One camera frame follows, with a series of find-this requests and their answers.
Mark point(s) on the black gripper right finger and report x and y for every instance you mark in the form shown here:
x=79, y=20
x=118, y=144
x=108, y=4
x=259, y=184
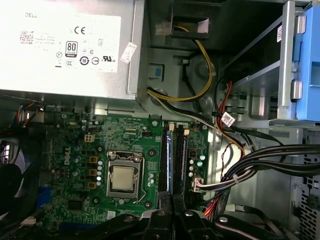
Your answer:
x=190, y=227

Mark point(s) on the metal socket cover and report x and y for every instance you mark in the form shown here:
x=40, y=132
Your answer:
x=122, y=194

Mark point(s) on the black PC case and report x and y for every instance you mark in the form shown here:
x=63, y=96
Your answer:
x=270, y=200

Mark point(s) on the silver CPU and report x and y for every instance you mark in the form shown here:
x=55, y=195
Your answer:
x=122, y=178

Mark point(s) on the black RAM slot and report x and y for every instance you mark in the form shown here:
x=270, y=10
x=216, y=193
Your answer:
x=185, y=131
x=171, y=127
x=163, y=165
x=178, y=162

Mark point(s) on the blue plastic drive latch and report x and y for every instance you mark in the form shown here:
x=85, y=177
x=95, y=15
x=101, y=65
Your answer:
x=308, y=75

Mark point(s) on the black case fan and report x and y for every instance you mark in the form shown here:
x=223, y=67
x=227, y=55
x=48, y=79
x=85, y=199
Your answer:
x=10, y=175

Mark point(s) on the silver drive cage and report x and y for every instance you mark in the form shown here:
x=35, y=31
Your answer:
x=287, y=62

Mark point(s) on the silver power supply unit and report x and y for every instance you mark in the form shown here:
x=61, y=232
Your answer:
x=62, y=80

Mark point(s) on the metal locking lever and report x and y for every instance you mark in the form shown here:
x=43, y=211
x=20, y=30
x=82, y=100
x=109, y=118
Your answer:
x=141, y=197

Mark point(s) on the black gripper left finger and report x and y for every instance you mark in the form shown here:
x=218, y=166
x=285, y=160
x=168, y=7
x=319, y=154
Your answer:
x=160, y=225

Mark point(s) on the green motherboard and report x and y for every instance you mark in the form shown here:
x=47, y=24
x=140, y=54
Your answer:
x=120, y=135

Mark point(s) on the blue RAM stick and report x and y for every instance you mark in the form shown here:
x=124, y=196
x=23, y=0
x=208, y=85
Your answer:
x=169, y=160

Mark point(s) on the white board connector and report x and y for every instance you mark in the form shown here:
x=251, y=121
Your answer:
x=197, y=183

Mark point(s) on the perforated silver disk bay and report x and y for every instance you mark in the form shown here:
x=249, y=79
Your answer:
x=310, y=200

